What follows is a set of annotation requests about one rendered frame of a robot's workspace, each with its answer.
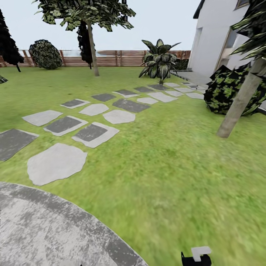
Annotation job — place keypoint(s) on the tree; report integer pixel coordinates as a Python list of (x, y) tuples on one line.
[(84, 43), (254, 26), (8, 49), (104, 12)]

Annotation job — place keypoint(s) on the pot plant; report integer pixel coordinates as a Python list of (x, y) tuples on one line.
[(161, 82)]

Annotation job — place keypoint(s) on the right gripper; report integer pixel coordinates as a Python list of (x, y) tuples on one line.
[(189, 261)]

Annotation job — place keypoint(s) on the fixed window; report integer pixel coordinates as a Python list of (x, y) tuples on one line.
[(228, 48)]

